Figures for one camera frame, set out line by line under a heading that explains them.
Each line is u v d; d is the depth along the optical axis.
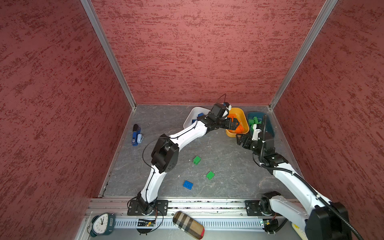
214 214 0.73
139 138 0.97
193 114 1.09
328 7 0.71
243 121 1.07
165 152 0.54
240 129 1.04
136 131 1.03
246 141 0.73
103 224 0.66
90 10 0.72
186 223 0.67
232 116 1.12
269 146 0.62
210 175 0.85
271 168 0.58
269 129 1.03
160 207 0.74
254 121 1.08
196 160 0.89
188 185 0.80
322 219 0.40
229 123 0.77
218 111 0.68
